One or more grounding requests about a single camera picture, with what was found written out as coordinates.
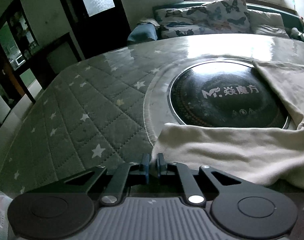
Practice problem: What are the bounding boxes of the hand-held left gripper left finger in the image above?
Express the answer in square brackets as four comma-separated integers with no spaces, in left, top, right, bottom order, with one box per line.
[59,152,150,205]

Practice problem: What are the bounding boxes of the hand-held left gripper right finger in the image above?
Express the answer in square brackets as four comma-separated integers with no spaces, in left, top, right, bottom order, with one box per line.
[156,152,245,205]

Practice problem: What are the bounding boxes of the cream sweatshirt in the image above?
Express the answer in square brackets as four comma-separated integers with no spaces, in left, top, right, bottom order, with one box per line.
[150,59,304,192]

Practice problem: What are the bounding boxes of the round black induction cooktop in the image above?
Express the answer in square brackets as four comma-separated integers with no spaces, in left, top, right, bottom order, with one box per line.
[167,60,292,130]

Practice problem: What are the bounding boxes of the green quilted star tablecloth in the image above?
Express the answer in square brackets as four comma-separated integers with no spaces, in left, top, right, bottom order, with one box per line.
[0,34,304,240]

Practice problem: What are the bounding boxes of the blue cloth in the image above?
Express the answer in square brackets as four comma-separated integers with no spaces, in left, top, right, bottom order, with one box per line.
[127,23,159,43]

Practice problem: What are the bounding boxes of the white crumpled cloth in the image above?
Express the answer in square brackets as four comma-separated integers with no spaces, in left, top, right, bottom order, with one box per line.
[138,17,160,27]

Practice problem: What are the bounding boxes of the dark door with frosted glass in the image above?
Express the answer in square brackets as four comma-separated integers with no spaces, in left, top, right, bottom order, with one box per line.
[53,0,132,60]

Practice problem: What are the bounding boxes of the dark wooden shelf cabinet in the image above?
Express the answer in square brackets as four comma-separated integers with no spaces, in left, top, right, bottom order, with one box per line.
[0,0,82,105]

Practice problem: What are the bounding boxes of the beige cushion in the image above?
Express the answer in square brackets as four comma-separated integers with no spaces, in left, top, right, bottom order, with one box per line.
[247,9,290,39]

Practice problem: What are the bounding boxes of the white grey plush toy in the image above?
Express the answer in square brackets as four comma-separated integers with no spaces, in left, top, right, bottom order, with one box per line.
[291,27,304,40]

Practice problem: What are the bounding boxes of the teal sofa bench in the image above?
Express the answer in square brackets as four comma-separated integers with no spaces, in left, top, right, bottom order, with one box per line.
[152,1,304,39]

